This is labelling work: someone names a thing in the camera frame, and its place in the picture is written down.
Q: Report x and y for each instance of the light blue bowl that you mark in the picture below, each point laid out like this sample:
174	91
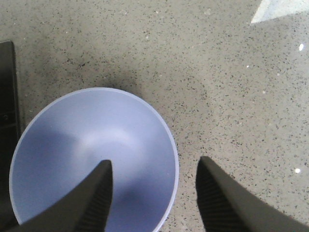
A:
67	139

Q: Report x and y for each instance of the black glass cooktop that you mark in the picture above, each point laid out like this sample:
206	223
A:
9	129

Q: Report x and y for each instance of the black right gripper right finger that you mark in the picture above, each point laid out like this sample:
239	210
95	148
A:
226	206

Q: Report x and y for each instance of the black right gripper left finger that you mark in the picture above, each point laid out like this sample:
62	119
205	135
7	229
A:
84	209

